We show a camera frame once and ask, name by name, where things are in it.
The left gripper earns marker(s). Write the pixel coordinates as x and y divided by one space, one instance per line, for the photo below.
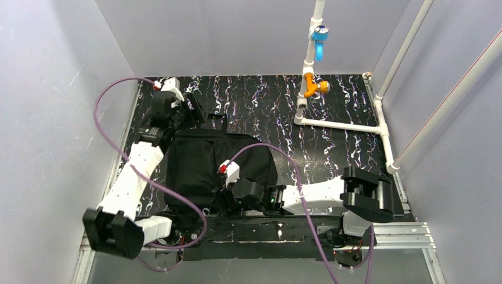
192 107

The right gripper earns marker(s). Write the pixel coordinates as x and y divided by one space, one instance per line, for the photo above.
221 197

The black student backpack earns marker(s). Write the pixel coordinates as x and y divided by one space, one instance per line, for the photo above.
194 156

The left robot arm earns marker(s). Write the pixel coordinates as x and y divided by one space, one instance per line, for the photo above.
112 227

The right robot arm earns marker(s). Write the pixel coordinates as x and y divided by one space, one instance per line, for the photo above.
367 197

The orange flashlight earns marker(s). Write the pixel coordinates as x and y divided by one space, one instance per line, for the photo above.
312 87

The blue flashlight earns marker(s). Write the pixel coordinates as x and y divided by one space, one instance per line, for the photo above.
319 36

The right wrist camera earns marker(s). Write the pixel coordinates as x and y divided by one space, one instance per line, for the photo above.
230 171

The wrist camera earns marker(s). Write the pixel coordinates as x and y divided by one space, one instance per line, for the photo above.
230 171
170 85

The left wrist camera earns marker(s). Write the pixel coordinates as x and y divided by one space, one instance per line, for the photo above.
170 85

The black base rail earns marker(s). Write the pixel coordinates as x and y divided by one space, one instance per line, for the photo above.
272 238

